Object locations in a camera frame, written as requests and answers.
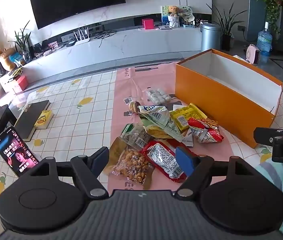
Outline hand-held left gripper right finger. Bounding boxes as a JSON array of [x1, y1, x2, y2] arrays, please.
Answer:
[[174, 146, 254, 198]]

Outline pink fan heater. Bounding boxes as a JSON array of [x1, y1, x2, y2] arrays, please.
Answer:
[[246, 44, 261, 64]]

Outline silver trash can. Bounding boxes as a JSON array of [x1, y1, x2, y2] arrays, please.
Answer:
[[201, 22, 222, 53]]

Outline red packet of snack sticks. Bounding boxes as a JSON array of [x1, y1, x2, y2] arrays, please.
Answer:
[[187, 117, 225, 143]]

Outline yellow snack packet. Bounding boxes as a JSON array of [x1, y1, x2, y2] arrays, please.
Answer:
[[169, 103, 207, 132]]

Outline small clear cookie packet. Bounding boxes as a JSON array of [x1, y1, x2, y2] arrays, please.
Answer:
[[127, 101, 142, 113]]

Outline red gift box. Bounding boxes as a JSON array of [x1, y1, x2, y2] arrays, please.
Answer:
[[12, 75, 29, 93]]

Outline clear packet of white eggs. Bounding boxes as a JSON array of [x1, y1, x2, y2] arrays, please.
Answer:
[[146, 87, 170, 105]]

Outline striped clothing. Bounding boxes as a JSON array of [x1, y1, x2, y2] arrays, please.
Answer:
[[255, 160, 283, 240]]

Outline black notebook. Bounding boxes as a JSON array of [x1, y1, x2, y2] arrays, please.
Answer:
[[14, 100, 51, 141]]

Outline red snack packet white label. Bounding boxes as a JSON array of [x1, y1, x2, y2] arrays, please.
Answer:
[[140, 140, 194, 183]]

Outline pink red box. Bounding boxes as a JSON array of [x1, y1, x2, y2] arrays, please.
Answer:
[[142, 18, 154, 30]]

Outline teddy bear bouquet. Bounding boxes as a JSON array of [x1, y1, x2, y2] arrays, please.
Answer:
[[166, 5, 182, 28]]

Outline green and white chip bag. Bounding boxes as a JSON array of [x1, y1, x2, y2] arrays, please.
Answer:
[[137, 104, 183, 142]]

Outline golden brown snack packet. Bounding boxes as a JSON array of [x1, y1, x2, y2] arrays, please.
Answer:
[[106, 137, 128, 175]]

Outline black television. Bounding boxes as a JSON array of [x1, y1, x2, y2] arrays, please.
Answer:
[[28, 0, 126, 30]]

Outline yellow duck box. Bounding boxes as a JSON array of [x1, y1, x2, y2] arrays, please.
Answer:
[[35, 110, 54, 130]]

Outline potted plant in black pot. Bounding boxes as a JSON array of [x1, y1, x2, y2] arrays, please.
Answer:
[[206, 2, 247, 52]]

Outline hanging green vine plant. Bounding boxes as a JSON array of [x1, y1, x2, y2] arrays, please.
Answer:
[[255, 0, 283, 32]]

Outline white television cabinet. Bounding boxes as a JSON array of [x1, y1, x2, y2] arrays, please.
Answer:
[[0, 26, 203, 93]]

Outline orange cardboard box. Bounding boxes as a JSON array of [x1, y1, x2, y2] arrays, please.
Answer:
[[175, 49, 283, 148]]

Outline blue water bottle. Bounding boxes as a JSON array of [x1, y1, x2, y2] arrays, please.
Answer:
[[256, 22, 273, 64]]

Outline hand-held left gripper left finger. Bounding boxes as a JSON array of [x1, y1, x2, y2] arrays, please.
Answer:
[[29, 146, 110, 200]]

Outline yellow plush toy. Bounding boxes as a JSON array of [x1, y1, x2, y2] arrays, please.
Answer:
[[0, 47, 17, 72]]

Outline brown snack packet green top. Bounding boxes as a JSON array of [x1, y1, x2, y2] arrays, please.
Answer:
[[120, 123, 153, 152]]

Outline white router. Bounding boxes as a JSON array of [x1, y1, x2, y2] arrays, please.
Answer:
[[73, 28, 91, 46]]

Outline lemon checkered tablecloth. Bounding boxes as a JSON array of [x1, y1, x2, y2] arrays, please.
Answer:
[[0, 69, 283, 205]]

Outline clear packet of orange peanuts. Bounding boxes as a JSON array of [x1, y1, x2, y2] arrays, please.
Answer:
[[112, 148, 155, 190]]

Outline black cables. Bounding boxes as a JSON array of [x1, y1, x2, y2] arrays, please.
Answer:
[[94, 29, 117, 41]]

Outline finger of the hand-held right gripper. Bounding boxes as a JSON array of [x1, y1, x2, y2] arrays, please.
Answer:
[[253, 127, 283, 145]]

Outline green plant in glass vase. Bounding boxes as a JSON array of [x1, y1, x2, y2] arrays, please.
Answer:
[[15, 21, 32, 63]]

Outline pink table mat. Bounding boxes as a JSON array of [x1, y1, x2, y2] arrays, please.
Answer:
[[107, 61, 234, 196]]

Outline round decorative fan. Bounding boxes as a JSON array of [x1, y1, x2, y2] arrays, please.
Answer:
[[178, 5, 195, 23]]

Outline smartphone with lit screen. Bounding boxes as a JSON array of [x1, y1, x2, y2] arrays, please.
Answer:
[[0, 126, 43, 178]]

